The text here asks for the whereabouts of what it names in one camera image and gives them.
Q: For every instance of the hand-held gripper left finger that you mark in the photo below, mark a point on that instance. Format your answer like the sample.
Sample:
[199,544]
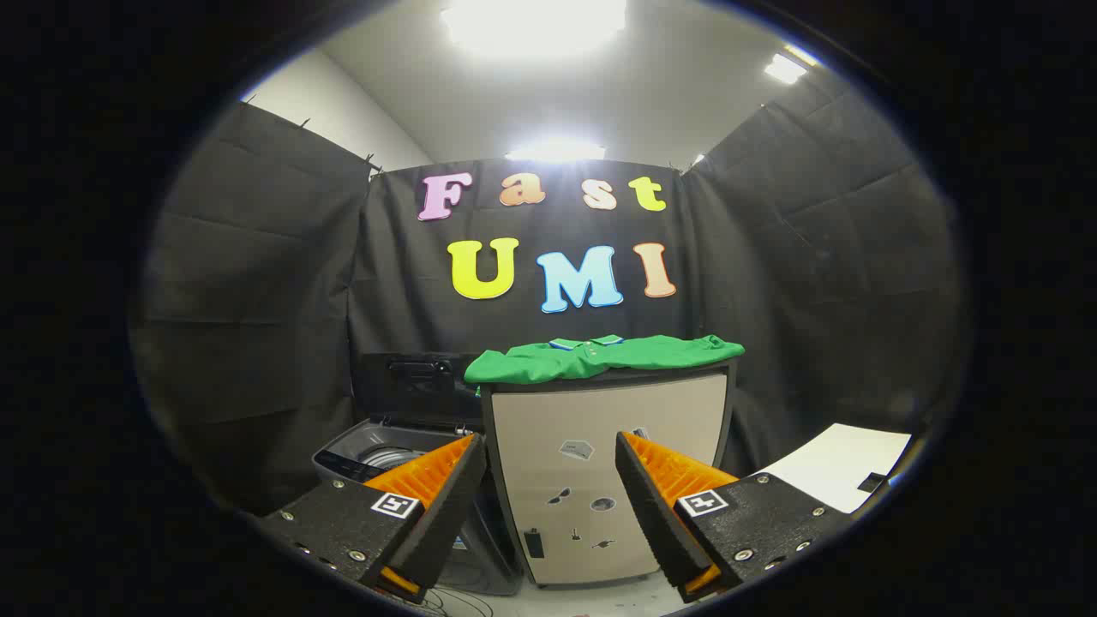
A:
[446,506]

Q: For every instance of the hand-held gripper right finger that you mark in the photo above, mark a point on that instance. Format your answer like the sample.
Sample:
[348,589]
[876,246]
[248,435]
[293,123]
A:
[656,514]

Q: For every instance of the grey washing machine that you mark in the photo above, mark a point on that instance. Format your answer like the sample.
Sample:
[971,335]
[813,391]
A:
[360,447]

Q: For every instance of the green polo shirt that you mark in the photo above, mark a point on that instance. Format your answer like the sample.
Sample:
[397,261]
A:
[600,356]

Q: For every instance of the beige cabinet with dark top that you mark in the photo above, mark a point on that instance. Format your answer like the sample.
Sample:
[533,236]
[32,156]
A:
[583,411]

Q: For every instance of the white table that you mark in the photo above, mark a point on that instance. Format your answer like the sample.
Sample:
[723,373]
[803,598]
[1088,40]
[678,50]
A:
[831,463]

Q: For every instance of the small black object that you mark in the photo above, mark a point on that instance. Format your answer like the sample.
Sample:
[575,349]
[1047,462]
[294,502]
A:
[872,482]

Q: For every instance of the black backdrop cloth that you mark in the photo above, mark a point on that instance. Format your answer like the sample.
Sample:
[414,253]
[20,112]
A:
[257,300]

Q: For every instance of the large ceiling light panel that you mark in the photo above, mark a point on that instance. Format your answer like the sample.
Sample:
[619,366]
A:
[531,21]

